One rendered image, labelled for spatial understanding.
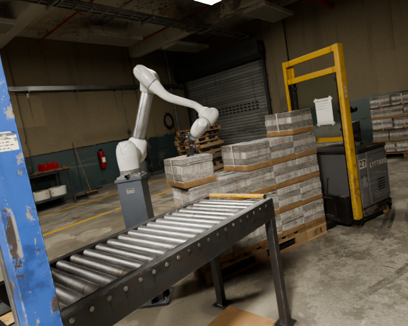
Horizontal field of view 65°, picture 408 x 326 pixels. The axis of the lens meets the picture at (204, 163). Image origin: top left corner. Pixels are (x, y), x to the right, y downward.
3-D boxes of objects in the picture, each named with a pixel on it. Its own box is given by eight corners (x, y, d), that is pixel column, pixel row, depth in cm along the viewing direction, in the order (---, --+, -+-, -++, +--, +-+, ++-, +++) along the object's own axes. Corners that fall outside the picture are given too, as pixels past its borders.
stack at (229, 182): (186, 272, 290) (170, 184, 281) (280, 233, 346) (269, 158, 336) (207, 287, 256) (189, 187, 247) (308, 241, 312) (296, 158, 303)
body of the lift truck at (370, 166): (312, 214, 391) (304, 150, 382) (341, 202, 417) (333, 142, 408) (364, 224, 331) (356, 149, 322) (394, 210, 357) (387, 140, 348)
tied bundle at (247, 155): (223, 171, 308) (219, 147, 306) (247, 164, 322) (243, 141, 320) (247, 172, 275) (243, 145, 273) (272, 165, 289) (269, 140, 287)
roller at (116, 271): (79, 261, 151) (77, 251, 150) (140, 281, 119) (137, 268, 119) (69, 266, 147) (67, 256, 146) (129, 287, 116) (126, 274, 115)
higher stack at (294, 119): (280, 233, 345) (263, 116, 331) (300, 225, 360) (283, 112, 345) (307, 242, 312) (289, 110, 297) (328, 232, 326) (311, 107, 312)
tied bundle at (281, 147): (247, 164, 322) (244, 141, 320) (269, 158, 336) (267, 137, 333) (272, 165, 289) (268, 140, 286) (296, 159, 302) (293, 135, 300)
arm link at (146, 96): (120, 163, 254) (129, 160, 275) (139, 167, 253) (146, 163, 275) (138, 66, 243) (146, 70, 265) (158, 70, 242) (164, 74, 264)
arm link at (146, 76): (157, 76, 230) (160, 79, 244) (138, 59, 230) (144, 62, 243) (145, 89, 232) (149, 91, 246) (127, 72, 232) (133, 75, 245)
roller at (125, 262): (91, 256, 155) (89, 246, 155) (153, 273, 124) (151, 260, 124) (82, 260, 152) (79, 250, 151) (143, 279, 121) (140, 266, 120)
